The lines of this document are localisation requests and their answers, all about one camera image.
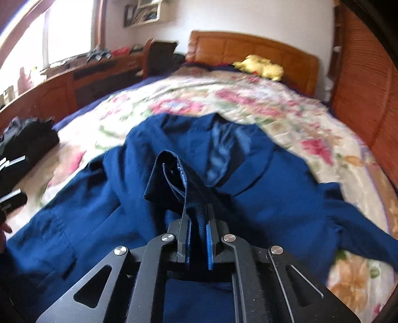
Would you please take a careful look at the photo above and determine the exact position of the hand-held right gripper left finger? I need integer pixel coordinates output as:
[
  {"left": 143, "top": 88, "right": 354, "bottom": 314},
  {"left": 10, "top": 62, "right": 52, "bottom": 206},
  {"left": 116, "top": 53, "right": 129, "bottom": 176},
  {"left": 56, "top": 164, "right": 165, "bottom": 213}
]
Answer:
[{"left": 36, "top": 217, "right": 192, "bottom": 323}]

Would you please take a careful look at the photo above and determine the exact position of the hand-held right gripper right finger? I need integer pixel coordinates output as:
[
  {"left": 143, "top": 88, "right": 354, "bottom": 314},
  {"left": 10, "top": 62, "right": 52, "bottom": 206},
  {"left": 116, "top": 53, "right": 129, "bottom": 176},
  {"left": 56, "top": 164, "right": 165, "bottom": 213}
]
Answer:
[{"left": 206, "top": 204, "right": 362, "bottom": 323}]

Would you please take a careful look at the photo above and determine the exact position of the dark blue jacket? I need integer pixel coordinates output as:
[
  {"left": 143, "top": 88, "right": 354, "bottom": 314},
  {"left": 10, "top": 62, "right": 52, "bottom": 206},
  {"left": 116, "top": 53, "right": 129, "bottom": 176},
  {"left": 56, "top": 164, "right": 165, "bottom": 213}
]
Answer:
[{"left": 0, "top": 112, "right": 396, "bottom": 323}]

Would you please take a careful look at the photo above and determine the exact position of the black clothes pile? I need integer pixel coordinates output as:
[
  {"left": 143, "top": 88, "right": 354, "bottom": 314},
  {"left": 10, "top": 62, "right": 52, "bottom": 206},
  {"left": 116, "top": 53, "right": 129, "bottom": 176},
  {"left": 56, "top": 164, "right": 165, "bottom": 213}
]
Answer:
[{"left": 0, "top": 116, "right": 60, "bottom": 199}]

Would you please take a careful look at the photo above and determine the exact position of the person's left hand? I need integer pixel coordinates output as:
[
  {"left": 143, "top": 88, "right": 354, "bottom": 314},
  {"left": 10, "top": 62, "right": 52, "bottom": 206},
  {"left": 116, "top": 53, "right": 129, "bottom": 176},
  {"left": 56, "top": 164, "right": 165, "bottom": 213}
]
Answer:
[{"left": 0, "top": 217, "right": 13, "bottom": 246}]

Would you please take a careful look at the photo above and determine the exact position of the wooden desk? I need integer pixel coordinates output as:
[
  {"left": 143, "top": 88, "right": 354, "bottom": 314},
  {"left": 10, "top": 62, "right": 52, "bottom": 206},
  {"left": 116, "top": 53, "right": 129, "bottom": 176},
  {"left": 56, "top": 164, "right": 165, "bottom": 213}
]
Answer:
[{"left": 0, "top": 50, "right": 156, "bottom": 131}]

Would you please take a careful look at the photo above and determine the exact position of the pink bottle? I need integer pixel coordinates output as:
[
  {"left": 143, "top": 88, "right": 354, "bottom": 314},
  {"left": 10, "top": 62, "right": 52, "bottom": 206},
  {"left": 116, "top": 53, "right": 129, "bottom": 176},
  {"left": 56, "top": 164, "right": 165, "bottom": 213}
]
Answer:
[{"left": 17, "top": 67, "right": 33, "bottom": 94}]

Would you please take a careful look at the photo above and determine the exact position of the floral blanket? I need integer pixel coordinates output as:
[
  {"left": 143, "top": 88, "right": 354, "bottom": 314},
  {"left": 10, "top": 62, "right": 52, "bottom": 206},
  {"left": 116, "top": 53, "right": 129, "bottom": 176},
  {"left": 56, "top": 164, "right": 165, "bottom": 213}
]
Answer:
[{"left": 6, "top": 67, "right": 398, "bottom": 323}]

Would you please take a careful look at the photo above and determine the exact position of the window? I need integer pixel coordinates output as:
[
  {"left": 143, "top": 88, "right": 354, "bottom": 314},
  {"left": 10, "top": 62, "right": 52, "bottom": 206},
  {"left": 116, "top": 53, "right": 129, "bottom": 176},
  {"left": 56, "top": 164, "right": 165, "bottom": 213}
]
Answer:
[{"left": 0, "top": 6, "right": 103, "bottom": 81}]

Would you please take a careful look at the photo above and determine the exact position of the yellow plush toy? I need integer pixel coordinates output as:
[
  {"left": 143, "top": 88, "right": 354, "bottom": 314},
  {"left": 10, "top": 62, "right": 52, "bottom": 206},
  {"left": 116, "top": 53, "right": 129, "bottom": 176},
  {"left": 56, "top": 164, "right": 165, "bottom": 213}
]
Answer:
[{"left": 233, "top": 55, "right": 284, "bottom": 81}]

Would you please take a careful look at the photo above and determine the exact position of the wooden bed headboard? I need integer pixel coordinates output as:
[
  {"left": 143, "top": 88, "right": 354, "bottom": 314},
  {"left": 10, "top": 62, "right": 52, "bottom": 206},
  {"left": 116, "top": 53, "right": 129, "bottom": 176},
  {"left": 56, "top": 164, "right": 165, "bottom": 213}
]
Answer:
[{"left": 186, "top": 30, "right": 320, "bottom": 98}]

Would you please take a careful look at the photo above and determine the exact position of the dark chair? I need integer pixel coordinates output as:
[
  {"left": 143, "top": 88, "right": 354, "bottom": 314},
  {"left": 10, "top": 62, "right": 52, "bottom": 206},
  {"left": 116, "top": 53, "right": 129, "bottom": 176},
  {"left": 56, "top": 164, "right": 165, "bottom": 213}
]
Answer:
[{"left": 144, "top": 38, "right": 179, "bottom": 78}]

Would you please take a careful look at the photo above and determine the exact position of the wooden wardrobe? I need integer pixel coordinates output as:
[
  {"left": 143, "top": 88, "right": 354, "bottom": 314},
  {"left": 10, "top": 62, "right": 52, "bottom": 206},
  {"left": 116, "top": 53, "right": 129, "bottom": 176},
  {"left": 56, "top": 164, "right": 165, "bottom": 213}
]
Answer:
[{"left": 330, "top": 6, "right": 398, "bottom": 193}]

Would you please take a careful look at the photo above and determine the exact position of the white wall shelf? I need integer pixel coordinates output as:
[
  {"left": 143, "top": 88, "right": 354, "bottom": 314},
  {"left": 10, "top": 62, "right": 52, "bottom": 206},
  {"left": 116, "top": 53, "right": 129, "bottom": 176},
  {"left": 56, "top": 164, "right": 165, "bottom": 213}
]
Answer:
[{"left": 124, "top": 0, "right": 165, "bottom": 28}]

